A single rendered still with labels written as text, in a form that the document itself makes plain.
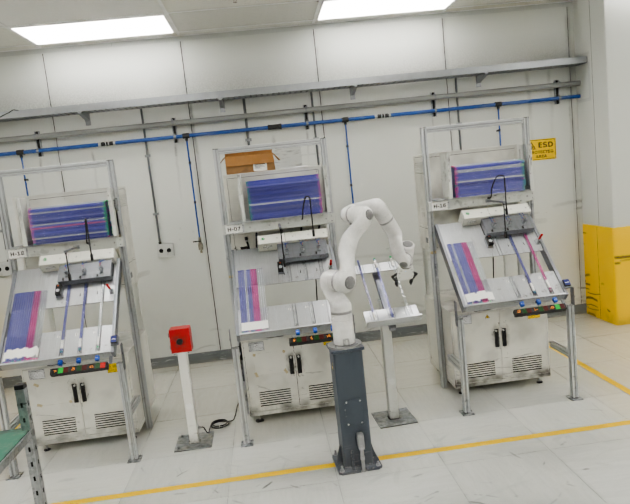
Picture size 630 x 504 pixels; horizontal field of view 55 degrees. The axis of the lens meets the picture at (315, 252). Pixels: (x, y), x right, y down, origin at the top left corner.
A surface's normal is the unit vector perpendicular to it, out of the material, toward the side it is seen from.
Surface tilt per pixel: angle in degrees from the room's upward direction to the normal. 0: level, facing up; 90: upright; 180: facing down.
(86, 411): 90
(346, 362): 90
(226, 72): 90
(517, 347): 90
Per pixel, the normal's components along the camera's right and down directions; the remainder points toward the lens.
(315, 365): 0.09, 0.12
